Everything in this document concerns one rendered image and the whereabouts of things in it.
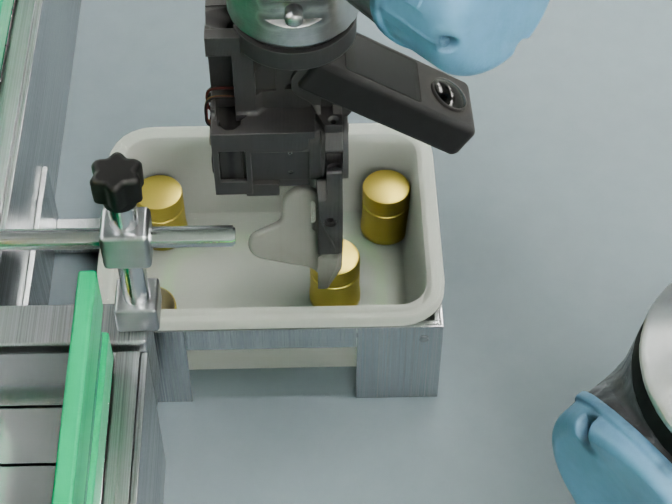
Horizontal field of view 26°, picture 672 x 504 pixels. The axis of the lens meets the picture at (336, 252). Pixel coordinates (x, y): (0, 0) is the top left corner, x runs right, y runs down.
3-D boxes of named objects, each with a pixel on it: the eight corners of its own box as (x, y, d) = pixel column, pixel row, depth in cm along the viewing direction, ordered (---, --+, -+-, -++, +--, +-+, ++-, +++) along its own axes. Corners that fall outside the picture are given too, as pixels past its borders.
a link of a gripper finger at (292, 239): (251, 286, 96) (245, 170, 91) (341, 284, 97) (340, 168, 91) (251, 316, 94) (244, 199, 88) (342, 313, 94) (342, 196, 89)
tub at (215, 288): (125, 208, 109) (111, 125, 102) (424, 203, 109) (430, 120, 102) (107, 401, 98) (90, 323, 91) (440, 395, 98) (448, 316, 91)
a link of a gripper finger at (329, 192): (313, 224, 94) (310, 109, 89) (340, 223, 94) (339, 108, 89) (314, 268, 90) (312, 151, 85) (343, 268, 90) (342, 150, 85)
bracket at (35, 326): (11, 365, 92) (-9, 296, 87) (160, 362, 92) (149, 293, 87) (4, 412, 90) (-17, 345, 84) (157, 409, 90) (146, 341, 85)
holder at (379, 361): (54, 215, 109) (38, 142, 103) (421, 209, 109) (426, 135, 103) (29, 406, 98) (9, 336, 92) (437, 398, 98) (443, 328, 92)
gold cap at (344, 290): (359, 275, 103) (359, 235, 99) (361, 315, 100) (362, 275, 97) (308, 277, 103) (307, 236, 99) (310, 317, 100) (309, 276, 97)
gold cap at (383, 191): (409, 209, 107) (412, 168, 103) (408, 246, 104) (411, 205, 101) (361, 207, 107) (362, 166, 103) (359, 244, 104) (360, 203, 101)
